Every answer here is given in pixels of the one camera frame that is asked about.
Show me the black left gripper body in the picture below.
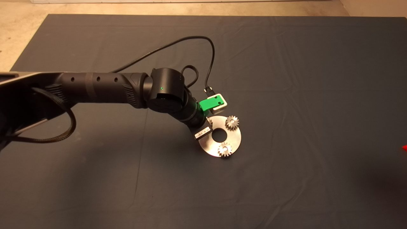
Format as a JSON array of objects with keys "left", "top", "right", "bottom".
[{"left": 190, "top": 122, "right": 213, "bottom": 141}]

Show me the round metal carrier plate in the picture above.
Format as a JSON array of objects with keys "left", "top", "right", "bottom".
[{"left": 199, "top": 115, "right": 242, "bottom": 157}]

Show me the dark grey table cloth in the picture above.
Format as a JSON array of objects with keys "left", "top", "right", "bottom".
[{"left": 0, "top": 13, "right": 407, "bottom": 229}]

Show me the green left camera mount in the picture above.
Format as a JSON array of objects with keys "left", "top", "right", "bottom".
[{"left": 199, "top": 96, "right": 224, "bottom": 117}]

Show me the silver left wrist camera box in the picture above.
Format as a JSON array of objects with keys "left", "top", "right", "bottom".
[{"left": 210, "top": 93, "right": 228, "bottom": 115}]

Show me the black left camera cable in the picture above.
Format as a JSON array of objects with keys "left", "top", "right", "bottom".
[{"left": 111, "top": 36, "right": 216, "bottom": 96}]

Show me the thin black braided cable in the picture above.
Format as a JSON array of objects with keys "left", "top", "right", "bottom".
[{"left": 181, "top": 65, "right": 199, "bottom": 88}]

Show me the thick black braided cable sleeve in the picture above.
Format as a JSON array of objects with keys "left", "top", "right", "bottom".
[{"left": 0, "top": 87, "right": 77, "bottom": 143}]

